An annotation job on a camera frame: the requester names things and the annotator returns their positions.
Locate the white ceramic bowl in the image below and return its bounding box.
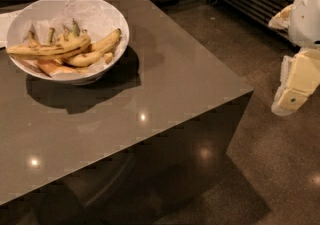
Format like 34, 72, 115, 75
5, 0, 130, 86

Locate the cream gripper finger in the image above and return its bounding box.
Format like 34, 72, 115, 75
271, 48, 320, 116

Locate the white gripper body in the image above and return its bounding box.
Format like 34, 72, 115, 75
268, 0, 320, 49

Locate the long spotted yellow banana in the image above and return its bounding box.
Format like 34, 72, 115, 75
6, 34, 91, 60

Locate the lower yellow banana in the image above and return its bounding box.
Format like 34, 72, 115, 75
63, 51, 103, 67

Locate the right yellow banana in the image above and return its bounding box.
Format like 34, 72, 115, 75
89, 28, 122, 51

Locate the white napkin on table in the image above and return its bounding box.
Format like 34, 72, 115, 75
0, 10, 20, 48

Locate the orange peeled banana piece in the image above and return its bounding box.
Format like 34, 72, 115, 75
35, 60, 76, 77

